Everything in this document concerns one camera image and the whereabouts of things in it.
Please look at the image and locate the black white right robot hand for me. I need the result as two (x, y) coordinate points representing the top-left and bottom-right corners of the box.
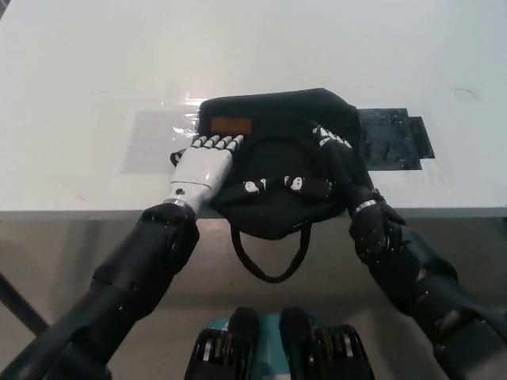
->
(240, 118), (382, 211)

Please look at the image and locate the black soft travel bag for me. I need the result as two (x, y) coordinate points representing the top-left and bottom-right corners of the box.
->
(170, 87), (375, 284)

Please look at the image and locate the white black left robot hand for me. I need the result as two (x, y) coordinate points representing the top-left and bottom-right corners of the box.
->
(165, 134), (246, 211)

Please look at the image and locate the black teal robot torso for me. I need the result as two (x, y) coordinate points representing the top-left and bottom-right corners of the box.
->
(191, 306), (368, 380)

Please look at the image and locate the black metal table leg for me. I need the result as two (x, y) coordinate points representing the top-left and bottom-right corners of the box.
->
(0, 272), (49, 327)

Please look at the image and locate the large black tape patch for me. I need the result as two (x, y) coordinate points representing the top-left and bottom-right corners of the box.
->
(355, 105), (421, 172)

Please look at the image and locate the clear plastic film sheet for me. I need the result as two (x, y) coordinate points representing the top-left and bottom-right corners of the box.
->
(120, 108), (204, 176)

